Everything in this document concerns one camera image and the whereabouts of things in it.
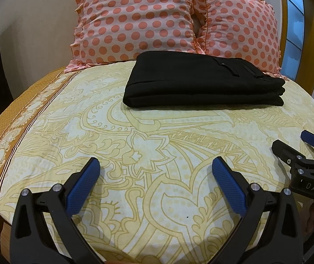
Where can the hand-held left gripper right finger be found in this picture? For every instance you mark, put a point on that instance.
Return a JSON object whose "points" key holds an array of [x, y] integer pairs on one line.
{"points": [[228, 183]]}

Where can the yellow patterned bed sheet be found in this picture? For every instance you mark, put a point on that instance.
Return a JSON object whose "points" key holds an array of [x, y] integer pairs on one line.
{"points": [[146, 156]]}

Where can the pink polka dot pillow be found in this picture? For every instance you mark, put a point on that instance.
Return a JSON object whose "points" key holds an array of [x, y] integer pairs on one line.
{"points": [[239, 27], [135, 22]]}

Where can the black pants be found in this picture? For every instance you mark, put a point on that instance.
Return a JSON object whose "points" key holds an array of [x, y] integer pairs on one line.
{"points": [[201, 85]]}

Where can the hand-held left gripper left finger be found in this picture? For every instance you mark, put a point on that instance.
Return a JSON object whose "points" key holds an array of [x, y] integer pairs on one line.
{"points": [[82, 187]]}

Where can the blue glass window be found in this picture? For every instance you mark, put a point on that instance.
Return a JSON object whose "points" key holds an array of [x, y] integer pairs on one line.
{"points": [[293, 27]]}

